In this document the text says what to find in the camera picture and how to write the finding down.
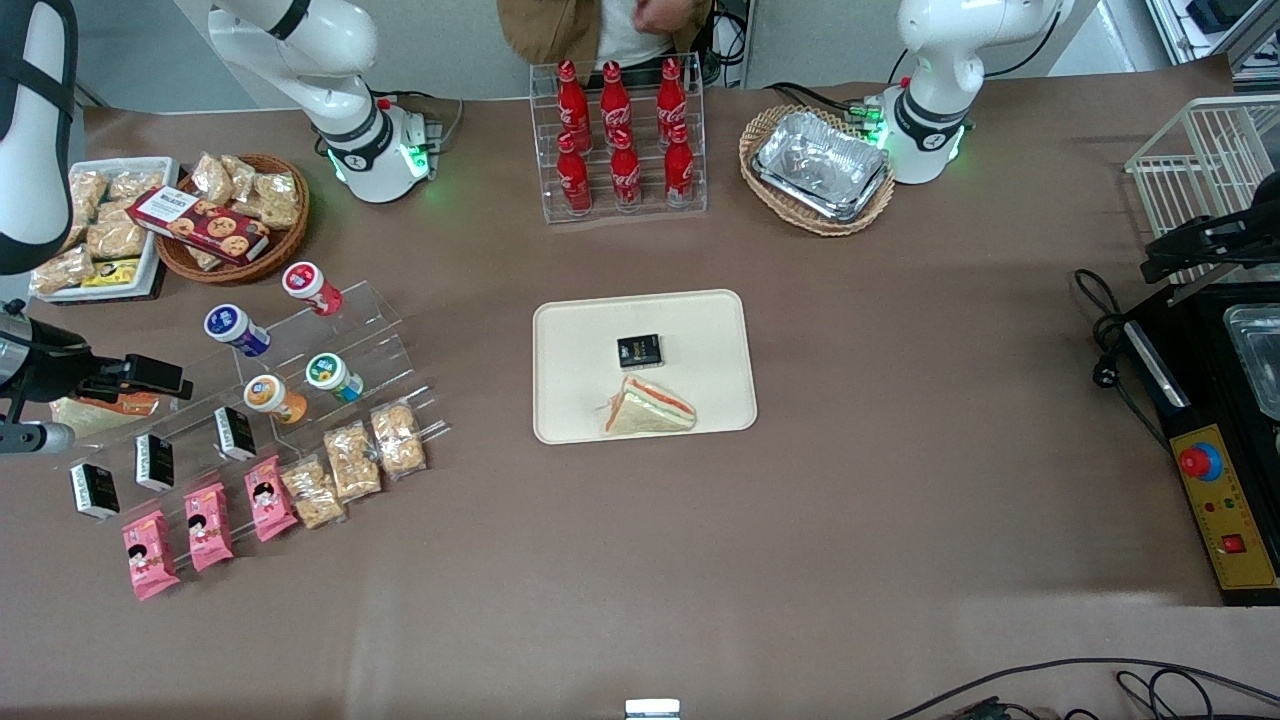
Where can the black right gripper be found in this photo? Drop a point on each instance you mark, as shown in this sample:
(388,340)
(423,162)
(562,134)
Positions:
(62,366)

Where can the green lid gum bottle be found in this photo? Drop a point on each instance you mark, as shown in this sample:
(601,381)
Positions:
(333,377)

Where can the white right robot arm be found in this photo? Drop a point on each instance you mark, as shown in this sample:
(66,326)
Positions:
(30,150)

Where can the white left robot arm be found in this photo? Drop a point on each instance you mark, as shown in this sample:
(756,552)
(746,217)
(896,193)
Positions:
(940,70)

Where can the blue lid gum bottle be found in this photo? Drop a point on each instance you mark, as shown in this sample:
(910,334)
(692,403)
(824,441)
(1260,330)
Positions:
(236,329)

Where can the orange lid gum bottle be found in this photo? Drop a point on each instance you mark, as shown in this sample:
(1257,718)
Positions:
(274,398)

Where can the red lid gum bottle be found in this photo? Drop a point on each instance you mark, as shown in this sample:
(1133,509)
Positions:
(311,287)

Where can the white rectangular plastic tray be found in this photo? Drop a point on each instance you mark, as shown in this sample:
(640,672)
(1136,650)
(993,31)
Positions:
(150,165)

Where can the cream plastic tray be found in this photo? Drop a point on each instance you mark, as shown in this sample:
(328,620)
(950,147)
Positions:
(700,340)

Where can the bystander bare hand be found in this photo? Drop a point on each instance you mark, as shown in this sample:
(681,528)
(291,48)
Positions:
(665,15)

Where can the small black white box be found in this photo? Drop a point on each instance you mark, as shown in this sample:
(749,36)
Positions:
(155,462)
(235,433)
(95,491)

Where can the wrapped triangle sandwich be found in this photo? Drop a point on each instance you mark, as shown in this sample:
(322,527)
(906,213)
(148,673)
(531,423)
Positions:
(90,412)
(648,410)

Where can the small yellow snack packet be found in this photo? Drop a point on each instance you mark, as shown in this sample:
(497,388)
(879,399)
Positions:
(112,272)

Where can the clear bag pastry snack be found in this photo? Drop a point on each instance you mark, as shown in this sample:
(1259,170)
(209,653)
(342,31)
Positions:
(62,270)
(278,200)
(240,175)
(88,195)
(135,185)
(115,235)
(212,178)

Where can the pink snack packet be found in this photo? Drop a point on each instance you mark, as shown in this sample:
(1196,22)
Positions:
(150,555)
(209,527)
(270,499)

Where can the red cookie box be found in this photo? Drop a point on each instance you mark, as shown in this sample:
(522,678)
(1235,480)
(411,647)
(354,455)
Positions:
(200,225)

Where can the dark wicker basket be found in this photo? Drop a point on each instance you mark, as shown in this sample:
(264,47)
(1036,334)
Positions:
(285,245)

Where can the clear bag brown crackers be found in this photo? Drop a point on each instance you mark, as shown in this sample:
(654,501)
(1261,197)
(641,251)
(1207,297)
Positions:
(313,493)
(399,439)
(352,461)

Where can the clear acrylic stepped display stand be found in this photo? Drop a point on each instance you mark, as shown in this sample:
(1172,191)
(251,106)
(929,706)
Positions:
(370,345)

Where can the clear acrylic bottle rack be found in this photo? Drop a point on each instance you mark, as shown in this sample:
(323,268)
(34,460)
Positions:
(545,150)

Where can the red cola bottle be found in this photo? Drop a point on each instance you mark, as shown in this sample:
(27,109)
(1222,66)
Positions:
(626,175)
(671,95)
(679,170)
(574,180)
(614,100)
(572,100)

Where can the small black snack box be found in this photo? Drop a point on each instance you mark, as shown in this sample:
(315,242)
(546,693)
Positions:
(640,351)

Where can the person in brown jacket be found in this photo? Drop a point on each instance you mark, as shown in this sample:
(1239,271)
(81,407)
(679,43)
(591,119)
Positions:
(550,25)

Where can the small white device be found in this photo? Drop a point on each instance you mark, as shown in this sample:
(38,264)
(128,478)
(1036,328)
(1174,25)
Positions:
(652,709)

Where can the light wicker basket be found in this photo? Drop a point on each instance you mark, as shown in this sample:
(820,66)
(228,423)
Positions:
(760,135)

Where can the stacked aluminium foil trays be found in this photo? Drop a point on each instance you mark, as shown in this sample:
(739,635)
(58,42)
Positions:
(820,165)

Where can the red emergency stop button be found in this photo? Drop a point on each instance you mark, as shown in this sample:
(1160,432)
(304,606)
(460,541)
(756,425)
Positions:
(1200,461)

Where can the black yellow control box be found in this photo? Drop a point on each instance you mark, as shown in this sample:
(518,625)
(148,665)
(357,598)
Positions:
(1225,520)

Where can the shiny metal pan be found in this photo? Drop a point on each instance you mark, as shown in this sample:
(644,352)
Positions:
(1260,350)

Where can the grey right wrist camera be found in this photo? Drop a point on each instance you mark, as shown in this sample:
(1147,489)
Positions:
(35,437)

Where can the black clamp mount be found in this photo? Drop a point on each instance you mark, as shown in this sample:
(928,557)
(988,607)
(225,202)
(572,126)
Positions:
(1210,240)

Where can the aluminium frame shelf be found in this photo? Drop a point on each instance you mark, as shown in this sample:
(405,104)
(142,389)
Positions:
(1215,20)

